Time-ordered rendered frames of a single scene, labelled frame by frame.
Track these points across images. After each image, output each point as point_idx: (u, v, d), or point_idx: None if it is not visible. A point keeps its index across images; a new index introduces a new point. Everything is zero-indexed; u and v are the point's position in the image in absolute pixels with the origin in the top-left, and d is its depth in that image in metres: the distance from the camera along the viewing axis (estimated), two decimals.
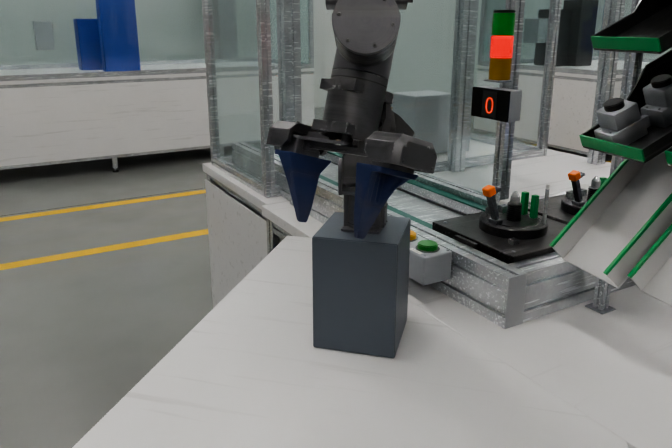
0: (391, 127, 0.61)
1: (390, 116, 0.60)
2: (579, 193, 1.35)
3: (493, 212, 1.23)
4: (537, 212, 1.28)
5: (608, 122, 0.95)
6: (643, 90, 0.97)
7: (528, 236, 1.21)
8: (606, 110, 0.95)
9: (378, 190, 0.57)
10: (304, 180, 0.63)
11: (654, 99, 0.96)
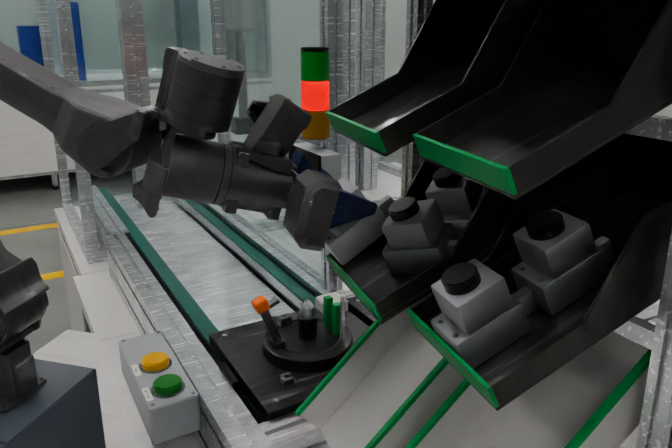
0: (276, 154, 0.54)
1: (264, 157, 0.54)
2: None
3: (270, 332, 0.89)
4: None
5: None
6: None
7: (314, 368, 0.87)
8: None
9: (335, 203, 0.57)
10: None
11: None
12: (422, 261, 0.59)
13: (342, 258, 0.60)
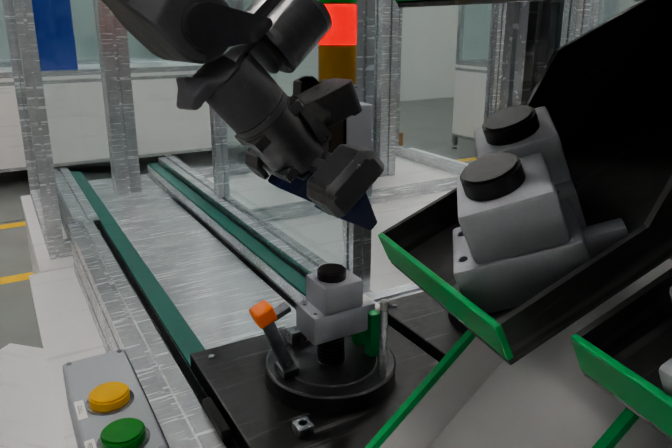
0: (323, 120, 0.55)
1: (313, 116, 0.54)
2: None
3: (277, 355, 0.61)
4: (379, 345, 0.65)
5: (316, 297, 0.61)
6: (457, 184, 0.32)
7: (342, 408, 0.59)
8: (319, 278, 0.61)
9: None
10: None
11: None
12: (545, 276, 0.29)
13: (319, 338, 0.61)
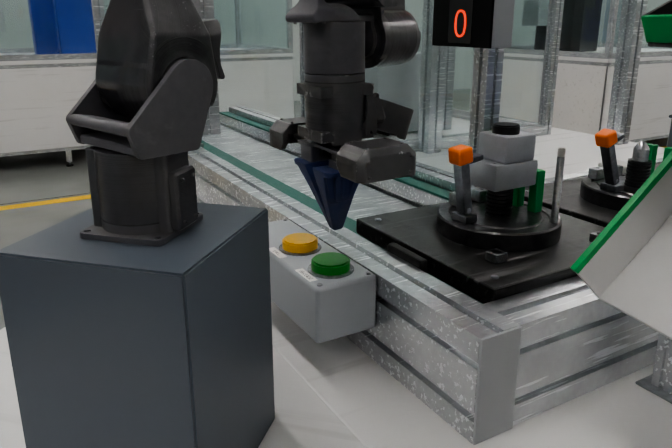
0: (378, 118, 0.58)
1: (374, 108, 0.57)
2: (614, 169, 0.78)
3: (462, 198, 0.66)
4: (542, 202, 0.70)
5: (494, 149, 0.67)
6: None
7: (525, 245, 0.64)
8: (496, 132, 0.67)
9: (343, 185, 0.59)
10: None
11: None
12: None
13: (498, 185, 0.66)
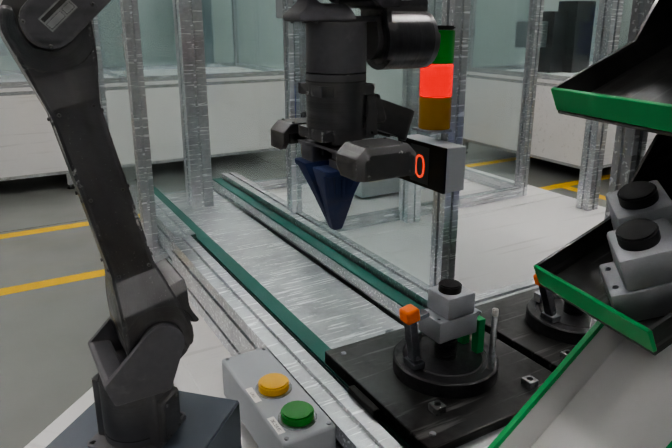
0: (379, 118, 0.58)
1: (375, 108, 0.57)
2: (551, 303, 0.89)
3: (412, 349, 0.77)
4: (483, 344, 0.82)
5: (439, 306, 0.78)
6: (606, 237, 0.48)
7: (463, 393, 0.75)
8: (441, 291, 0.78)
9: (343, 185, 0.59)
10: None
11: (616, 263, 0.47)
12: None
13: (442, 338, 0.77)
